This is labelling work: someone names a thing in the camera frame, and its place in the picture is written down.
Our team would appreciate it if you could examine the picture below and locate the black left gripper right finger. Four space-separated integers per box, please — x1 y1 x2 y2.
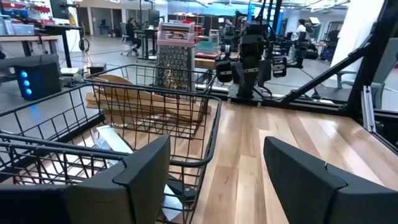
263 136 398 224

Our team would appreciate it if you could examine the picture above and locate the black wire basket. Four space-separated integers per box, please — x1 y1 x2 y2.
85 63 217 124
0 80 223 224
0 141 128 187

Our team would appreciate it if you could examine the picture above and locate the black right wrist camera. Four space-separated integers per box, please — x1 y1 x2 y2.
244 19 269 35

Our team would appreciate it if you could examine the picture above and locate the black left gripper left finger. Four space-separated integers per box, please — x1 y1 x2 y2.
0 134 171 224

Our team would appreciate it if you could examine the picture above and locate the person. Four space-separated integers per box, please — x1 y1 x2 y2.
295 18 308 35
125 17 143 54

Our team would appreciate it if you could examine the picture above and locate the grey chair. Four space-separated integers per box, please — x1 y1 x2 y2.
335 46 398 110

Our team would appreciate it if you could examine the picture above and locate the black computer with blue lights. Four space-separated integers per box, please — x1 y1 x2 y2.
14 60 63 101

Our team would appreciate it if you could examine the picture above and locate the black desk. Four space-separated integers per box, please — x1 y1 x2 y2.
133 27 158 60
43 24 84 68

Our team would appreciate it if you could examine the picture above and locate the shelf with coloured bins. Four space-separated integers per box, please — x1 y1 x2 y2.
0 0 53 35

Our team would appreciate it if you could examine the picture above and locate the wooden top workbench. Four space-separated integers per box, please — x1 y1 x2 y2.
0 34 62 58

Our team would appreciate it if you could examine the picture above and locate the silver aluminium bracket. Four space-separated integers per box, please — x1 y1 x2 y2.
361 85 377 134

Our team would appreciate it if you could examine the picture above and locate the wooden slotted spoon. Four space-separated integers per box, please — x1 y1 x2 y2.
102 107 206 124

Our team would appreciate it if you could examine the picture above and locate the small black box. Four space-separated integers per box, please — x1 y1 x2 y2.
88 62 108 75

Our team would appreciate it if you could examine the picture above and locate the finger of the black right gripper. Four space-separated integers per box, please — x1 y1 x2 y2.
232 63 246 85
258 60 274 83

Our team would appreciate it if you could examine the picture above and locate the wooden workbench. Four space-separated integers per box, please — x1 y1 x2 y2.
194 57 218 71
0 34 62 58

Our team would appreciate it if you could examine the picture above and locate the metal box grater pink handle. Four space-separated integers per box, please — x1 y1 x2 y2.
155 21 197 91

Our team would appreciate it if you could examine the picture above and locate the white office chair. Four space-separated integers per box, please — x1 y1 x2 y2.
119 22 141 57

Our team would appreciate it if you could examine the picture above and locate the black monitor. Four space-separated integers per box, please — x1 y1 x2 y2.
49 0 71 20
147 8 161 28

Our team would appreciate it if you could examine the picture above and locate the black metal table frame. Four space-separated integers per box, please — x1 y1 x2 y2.
198 0 398 156

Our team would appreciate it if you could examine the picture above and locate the teal plastic bin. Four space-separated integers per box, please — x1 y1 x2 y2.
195 40 219 56

